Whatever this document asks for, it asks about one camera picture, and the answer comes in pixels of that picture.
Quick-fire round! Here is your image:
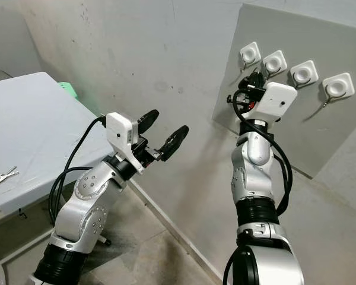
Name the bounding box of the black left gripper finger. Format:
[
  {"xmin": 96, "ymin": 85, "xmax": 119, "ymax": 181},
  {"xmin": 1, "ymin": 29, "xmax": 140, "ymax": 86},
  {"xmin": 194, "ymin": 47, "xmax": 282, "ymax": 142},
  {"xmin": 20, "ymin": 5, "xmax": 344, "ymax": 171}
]
[
  {"xmin": 136, "ymin": 109, "xmax": 160, "ymax": 135},
  {"xmin": 163, "ymin": 125, "xmax": 189, "ymax": 162}
]

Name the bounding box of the green plastic object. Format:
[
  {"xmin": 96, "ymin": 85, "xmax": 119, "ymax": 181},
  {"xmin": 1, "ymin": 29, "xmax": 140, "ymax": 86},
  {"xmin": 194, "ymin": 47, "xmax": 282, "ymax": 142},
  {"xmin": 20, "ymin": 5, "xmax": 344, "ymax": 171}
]
[{"xmin": 56, "ymin": 81, "xmax": 80, "ymax": 100}]

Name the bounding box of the white folding table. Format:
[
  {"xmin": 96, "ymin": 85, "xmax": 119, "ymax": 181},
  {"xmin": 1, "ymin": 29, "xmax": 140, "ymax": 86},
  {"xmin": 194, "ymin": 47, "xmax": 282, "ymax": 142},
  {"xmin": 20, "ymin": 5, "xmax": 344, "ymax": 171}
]
[{"xmin": 0, "ymin": 71, "xmax": 106, "ymax": 285}]

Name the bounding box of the white square wall hook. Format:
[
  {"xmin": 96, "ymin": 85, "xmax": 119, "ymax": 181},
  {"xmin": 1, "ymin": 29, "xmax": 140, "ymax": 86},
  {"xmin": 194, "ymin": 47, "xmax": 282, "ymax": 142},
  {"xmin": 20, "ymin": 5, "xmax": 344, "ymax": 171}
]
[
  {"xmin": 262, "ymin": 50, "xmax": 288, "ymax": 77},
  {"xmin": 239, "ymin": 42, "xmax": 262, "ymax": 72},
  {"xmin": 290, "ymin": 60, "xmax": 319, "ymax": 88},
  {"xmin": 320, "ymin": 72, "xmax": 355, "ymax": 109}
]

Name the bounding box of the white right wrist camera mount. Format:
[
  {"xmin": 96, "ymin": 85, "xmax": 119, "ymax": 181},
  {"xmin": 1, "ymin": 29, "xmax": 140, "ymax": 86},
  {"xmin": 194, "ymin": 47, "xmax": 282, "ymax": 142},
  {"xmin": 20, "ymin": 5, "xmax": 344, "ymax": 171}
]
[{"xmin": 252, "ymin": 82, "xmax": 298, "ymax": 119}]

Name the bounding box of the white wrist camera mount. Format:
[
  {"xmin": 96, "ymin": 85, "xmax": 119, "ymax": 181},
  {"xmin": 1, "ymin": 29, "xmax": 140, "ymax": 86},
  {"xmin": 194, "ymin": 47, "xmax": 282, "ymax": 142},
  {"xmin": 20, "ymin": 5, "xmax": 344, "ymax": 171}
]
[
  {"xmin": 106, "ymin": 112, "xmax": 138, "ymax": 173},
  {"xmin": 252, "ymin": 82, "xmax": 298, "ymax": 119}
]

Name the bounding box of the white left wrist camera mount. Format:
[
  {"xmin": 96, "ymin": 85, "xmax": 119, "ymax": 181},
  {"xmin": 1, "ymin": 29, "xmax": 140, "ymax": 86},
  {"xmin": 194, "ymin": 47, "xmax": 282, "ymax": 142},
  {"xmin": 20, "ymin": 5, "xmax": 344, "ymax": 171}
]
[{"xmin": 106, "ymin": 112, "xmax": 138, "ymax": 173}]

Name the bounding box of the grey wall board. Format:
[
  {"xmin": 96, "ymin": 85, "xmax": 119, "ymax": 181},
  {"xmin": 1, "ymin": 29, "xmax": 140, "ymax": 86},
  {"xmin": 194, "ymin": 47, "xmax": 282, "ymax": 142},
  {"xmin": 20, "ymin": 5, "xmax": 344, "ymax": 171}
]
[{"xmin": 212, "ymin": 3, "xmax": 356, "ymax": 179}]

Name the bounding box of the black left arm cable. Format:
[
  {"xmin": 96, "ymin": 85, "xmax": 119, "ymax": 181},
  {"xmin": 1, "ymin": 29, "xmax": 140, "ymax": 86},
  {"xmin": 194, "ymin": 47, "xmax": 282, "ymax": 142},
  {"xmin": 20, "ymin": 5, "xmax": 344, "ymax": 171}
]
[{"xmin": 49, "ymin": 116, "xmax": 110, "ymax": 210}]

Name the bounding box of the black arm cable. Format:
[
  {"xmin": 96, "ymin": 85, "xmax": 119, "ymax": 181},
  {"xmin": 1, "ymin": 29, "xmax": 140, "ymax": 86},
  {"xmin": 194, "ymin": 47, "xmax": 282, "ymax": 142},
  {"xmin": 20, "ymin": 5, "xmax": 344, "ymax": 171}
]
[
  {"xmin": 222, "ymin": 106, "xmax": 295, "ymax": 285},
  {"xmin": 49, "ymin": 116, "xmax": 110, "ymax": 210}
]

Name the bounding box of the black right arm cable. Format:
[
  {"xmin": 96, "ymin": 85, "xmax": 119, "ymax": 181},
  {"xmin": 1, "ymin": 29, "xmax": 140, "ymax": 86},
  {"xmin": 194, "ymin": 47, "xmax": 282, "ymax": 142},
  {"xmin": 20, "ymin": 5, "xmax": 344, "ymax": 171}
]
[{"xmin": 222, "ymin": 106, "xmax": 295, "ymax": 285}]

